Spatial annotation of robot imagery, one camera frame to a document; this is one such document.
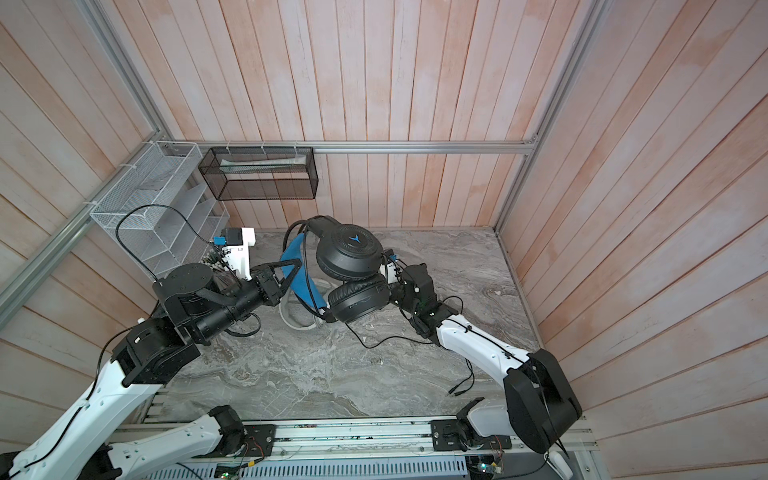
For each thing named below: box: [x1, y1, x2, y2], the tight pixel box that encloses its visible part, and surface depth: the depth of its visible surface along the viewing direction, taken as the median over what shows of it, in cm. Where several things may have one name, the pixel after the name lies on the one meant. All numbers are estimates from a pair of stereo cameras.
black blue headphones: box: [280, 215, 391, 323], surface depth 43 cm
